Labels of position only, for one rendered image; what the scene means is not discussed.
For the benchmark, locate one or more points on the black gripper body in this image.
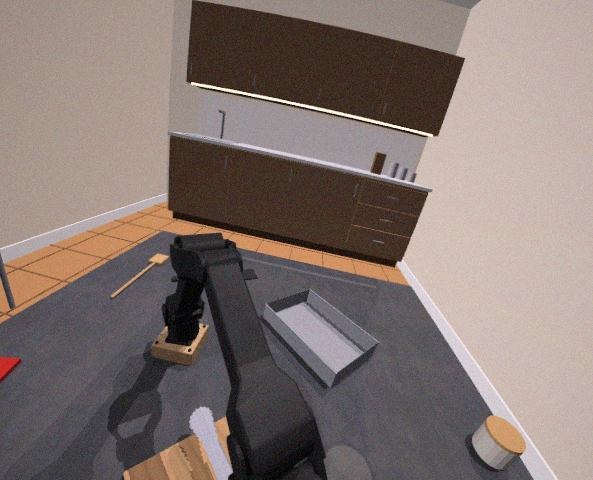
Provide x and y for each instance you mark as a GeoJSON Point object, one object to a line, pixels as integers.
{"type": "Point", "coordinates": [231, 476]}

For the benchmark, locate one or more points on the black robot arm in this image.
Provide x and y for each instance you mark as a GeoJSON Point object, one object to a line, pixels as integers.
{"type": "Point", "coordinates": [271, 426]}

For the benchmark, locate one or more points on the wooden spatula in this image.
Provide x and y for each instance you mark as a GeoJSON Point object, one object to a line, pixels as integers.
{"type": "Point", "coordinates": [157, 259]}

